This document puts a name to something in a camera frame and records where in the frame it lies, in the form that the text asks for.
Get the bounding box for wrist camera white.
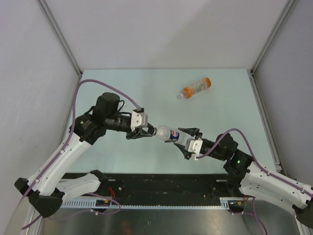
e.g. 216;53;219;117
184;137;203;162
130;108;148;132

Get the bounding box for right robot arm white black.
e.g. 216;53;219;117
177;128;313;228

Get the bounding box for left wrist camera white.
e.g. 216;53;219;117
130;108;148;132

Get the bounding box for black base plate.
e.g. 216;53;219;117
60;172;250;206

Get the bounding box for grey slotted cable duct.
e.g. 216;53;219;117
61;198;243;210

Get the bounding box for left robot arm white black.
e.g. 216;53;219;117
14;93;156;218

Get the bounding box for blue label water bottle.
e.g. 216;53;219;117
155;125;187;144

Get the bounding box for orange label bottle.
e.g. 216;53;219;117
177;78;211;99

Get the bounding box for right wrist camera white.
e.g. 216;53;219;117
184;137;203;162

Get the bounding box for clear unlabelled plastic bottle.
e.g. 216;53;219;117
121;104;129;113

